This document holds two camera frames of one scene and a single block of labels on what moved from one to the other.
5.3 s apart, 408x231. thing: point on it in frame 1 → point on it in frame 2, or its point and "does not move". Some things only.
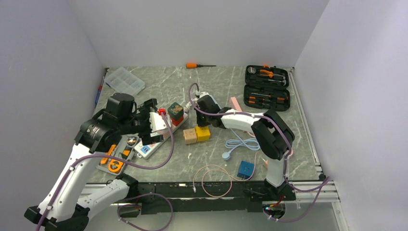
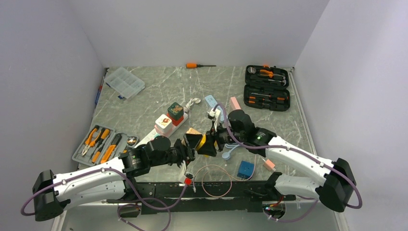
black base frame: x=170 y=198 does not move
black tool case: x=266 y=88 does not move
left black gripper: x=144 y=109 → x=190 y=140
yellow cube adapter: x=203 y=133 → x=203 y=142
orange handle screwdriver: x=190 y=65 does not move
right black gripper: x=199 y=121 → x=209 y=147
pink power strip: x=235 y=105 does not move
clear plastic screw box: x=122 y=80 does not move
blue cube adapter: x=246 y=170 does not move
